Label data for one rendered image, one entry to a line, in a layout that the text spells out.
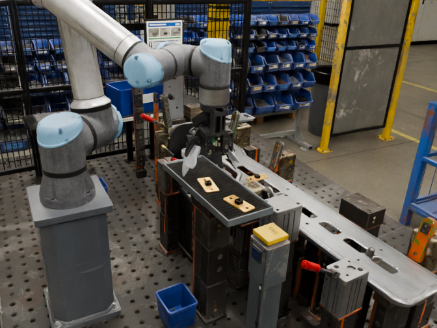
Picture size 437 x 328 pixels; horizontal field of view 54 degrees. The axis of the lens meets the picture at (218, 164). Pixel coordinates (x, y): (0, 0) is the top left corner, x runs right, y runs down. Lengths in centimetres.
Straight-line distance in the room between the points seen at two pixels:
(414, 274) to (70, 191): 93
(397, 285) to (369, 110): 380
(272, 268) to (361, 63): 373
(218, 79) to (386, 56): 389
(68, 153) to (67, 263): 32
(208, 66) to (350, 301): 66
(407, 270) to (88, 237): 87
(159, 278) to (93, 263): 33
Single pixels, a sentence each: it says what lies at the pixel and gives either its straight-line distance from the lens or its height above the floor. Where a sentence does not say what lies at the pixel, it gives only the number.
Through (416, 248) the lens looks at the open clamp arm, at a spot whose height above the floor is 102.
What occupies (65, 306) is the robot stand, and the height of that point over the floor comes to 79.
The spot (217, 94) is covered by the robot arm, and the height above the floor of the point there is 143.
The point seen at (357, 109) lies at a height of 41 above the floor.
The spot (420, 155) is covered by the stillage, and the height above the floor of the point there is 57.
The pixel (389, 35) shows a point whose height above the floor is 115.
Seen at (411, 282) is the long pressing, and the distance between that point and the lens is 123.
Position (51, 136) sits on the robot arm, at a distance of 116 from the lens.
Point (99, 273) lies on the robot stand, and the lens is 135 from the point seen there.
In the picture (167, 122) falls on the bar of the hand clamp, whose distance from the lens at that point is 183.
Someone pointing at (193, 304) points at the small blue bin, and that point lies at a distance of 135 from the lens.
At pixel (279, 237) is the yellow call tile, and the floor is 116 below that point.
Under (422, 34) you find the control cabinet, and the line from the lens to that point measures 1304.
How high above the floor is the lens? 171
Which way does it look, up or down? 25 degrees down
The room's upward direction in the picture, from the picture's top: 2 degrees clockwise
